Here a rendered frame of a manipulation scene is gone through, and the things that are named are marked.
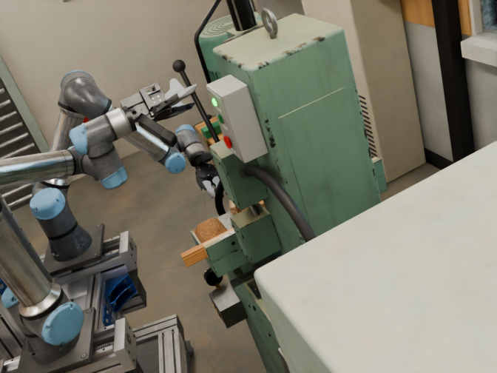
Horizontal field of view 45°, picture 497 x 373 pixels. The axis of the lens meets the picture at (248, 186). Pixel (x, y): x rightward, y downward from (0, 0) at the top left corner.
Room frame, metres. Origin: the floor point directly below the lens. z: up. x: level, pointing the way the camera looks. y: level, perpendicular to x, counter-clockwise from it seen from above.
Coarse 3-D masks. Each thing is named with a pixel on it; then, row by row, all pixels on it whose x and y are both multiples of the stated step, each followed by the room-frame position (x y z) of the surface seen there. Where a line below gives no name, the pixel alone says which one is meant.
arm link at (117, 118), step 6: (120, 108) 1.52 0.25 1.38; (108, 114) 1.51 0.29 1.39; (114, 114) 1.50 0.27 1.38; (120, 114) 1.50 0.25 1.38; (114, 120) 1.48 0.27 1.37; (120, 120) 1.48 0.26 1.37; (126, 120) 1.49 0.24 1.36; (114, 126) 1.48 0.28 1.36; (120, 126) 1.48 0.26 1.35; (126, 126) 1.48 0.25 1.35; (120, 132) 1.48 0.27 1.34; (126, 132) 1.49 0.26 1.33
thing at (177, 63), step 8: (176, 64) 1.54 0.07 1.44; (184, 64) 1.55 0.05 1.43; (176, 72) 1.55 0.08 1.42; (184, 72) 1.54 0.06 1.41; (184, 80) 1.53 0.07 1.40; (192, 96) 1.50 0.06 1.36; (200, 104) 1.48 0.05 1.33; (200, 112) 1.47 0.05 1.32; (208, 120) 1.46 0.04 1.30; (208, 128) 1.45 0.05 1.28; (216, 136) 1.43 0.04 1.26; (256, 208) 1.29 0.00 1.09; (256, 216) 1.28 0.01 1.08
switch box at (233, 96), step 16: (224, 80) 1.19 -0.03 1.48; (224, 96) 1.11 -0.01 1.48; (240, 96) 1.12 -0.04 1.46; (224, 112) 1.12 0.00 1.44; (240, 112) 1.12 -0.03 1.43; (256, 112) 1.13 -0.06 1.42; (224, 128) 1.17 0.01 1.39; (240, 128) 1.11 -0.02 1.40; (256, 128) 1.12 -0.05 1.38; (240, 144) 1.11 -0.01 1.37; (256, 144) 1.12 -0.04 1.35
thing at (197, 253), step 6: (210, 240) 1.45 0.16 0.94; (198, 246) 1.44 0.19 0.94; (186, 252) 1.43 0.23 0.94; (192, 252) 1.43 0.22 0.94; (198, 252) 1.43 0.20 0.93; (204, 252) 1.43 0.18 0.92; (186, 258) 1.42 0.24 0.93; (192, 258) 1.42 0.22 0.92; (198, 258) 1.43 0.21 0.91; (204, 258) 1.43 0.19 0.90; (186, 264) 1.42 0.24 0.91; (192, 264) 1.42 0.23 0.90
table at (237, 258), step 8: (384, 176) 1.54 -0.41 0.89; (384, 184) 1.54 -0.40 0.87; (224, 216) 1.62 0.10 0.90; (224, 224) 1.57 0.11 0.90; (192, 232) 1.59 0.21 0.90; (240, 248) 1.42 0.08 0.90; (224, 256) 1.41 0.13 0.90; (232, 256) 1.42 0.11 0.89; (240, 256) 1.42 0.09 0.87; (216, 264) 1.40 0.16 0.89; (224, 264) 1.41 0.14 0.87; (232, 264) 1.41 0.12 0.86; (240, 264) 1.42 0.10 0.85; (216, 272) 1.40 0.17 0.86; (224, 272) 1.41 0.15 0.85
